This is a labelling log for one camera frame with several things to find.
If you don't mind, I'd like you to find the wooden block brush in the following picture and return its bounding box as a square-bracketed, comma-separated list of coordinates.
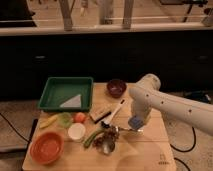
[90, 106, 111, 123]

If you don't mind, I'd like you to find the orange bowl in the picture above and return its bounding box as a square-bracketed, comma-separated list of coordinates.
[30, 132, 64, 165]

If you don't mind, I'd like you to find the black cable right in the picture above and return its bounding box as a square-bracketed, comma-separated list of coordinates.
[169, 128, 198, 171]

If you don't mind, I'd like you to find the white cloth in tray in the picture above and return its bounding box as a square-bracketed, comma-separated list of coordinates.
[61, 94, 81, 107]

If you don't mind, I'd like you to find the metal spoon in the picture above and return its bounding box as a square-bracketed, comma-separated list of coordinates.
[111, 126, 143, 132]

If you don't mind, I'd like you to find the metal measuring cup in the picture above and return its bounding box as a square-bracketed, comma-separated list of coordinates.
[97, 139, 115, 155]

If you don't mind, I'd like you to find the dark teal bag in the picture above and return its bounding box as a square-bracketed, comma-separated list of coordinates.
[194, 92, 211, 104]

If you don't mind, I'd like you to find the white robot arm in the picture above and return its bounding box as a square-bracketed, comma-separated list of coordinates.
[129, 74, 213, 136]

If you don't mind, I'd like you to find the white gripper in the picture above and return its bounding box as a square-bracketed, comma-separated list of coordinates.
[131, 101, 151, 130]

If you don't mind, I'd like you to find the dark purple bowl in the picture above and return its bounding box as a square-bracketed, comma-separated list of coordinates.
[106, 79, 127, 98]

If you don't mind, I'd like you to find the purple grape bunch toy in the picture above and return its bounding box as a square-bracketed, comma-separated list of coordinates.
[93, 131, 119, 147]

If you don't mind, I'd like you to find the blue sponge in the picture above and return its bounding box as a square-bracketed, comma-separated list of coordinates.
[128, 116, 141, 130]

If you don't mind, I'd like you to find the black cable left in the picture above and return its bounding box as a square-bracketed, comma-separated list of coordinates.
[0, 112, 33, 154]

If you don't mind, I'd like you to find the green cucumber toy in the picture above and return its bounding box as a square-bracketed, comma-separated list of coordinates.
[83, 129, 104, 148]

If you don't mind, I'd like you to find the white paper cup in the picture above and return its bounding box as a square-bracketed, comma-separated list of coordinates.
[68, 123, 86, 142]

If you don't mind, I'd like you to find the green plastic tray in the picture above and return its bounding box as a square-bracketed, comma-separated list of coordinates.
[38, 77, 93, 112]

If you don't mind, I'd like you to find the red tomato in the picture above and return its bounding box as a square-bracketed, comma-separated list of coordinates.
[74, 112, 86, 123]

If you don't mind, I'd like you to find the black cable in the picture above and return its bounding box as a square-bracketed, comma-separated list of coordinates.
[169, 128, 198, 171]
[0, 112, 33, 154]

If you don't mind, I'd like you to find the yellow banana toy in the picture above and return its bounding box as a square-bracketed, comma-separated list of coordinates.
[39, 115, 58, 129]

